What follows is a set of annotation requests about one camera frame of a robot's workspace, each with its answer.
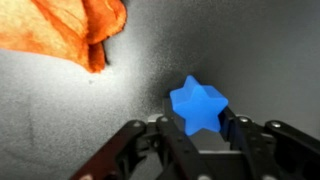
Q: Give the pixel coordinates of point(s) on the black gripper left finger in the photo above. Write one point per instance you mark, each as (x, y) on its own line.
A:
(173, 146)

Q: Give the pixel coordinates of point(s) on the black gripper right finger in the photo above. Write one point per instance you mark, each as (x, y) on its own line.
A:
(246, 140)

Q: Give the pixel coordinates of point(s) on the blue star block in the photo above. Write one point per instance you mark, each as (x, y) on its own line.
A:
(198, 106)

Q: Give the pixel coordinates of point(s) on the orange cloth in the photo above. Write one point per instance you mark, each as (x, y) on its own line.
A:
(50, 30)

